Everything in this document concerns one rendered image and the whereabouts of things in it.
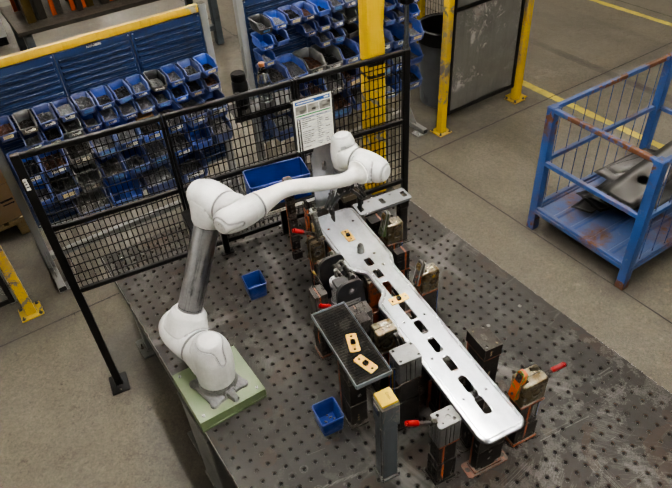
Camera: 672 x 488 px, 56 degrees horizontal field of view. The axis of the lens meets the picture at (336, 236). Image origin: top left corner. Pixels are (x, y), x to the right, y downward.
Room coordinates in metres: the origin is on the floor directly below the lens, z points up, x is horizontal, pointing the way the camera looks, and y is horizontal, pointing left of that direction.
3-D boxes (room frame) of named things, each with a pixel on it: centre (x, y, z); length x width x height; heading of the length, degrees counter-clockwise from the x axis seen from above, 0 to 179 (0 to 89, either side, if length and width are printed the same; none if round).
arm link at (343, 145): (2.21, -0.07, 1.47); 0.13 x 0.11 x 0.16; 43
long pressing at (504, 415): (1.78, -0.25, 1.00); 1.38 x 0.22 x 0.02; 23
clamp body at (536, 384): (1.33, -0.64, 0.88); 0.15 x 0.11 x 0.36; 113
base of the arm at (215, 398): (1.60, 0.52, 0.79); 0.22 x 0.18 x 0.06; 42
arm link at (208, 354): (1.63, 0.54, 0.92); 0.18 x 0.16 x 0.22; 43
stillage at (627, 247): (3.32, -2.06, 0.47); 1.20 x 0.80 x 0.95; 120
